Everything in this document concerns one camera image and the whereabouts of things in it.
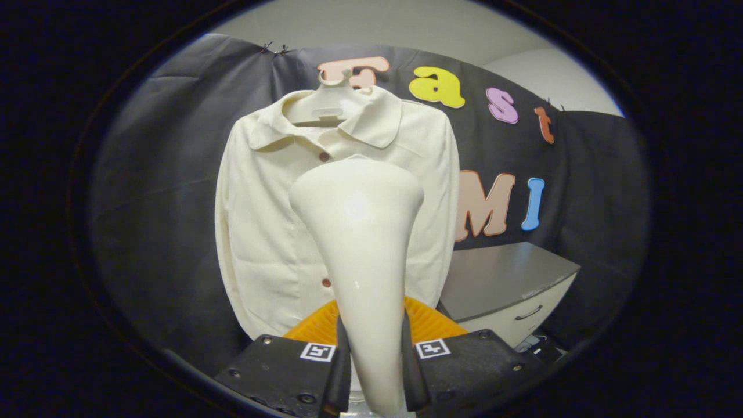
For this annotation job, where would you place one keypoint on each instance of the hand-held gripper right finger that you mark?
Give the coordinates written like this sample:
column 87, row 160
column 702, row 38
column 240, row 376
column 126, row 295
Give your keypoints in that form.
column 411, row 377

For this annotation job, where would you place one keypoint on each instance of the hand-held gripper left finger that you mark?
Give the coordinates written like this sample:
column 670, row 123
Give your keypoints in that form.
column 339, row 371

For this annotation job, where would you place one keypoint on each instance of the white garment steamer head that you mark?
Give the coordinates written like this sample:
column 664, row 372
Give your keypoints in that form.
column 360, row 244

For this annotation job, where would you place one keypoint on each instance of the cream button-up shirt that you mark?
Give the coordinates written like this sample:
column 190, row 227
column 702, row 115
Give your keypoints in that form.
column 261, row 220

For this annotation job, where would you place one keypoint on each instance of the black box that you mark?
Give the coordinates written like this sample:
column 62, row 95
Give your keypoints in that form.
column 540, row 347

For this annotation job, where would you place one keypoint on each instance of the grey top white cabinet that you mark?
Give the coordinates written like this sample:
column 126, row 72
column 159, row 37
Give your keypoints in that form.
column 499, row 278

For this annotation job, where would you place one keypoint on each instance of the cream plastic hanger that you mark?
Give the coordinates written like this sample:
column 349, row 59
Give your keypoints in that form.
column 325, row 107

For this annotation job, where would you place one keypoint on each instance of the black backdrop cloth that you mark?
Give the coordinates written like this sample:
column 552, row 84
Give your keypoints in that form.
column 162, row 174

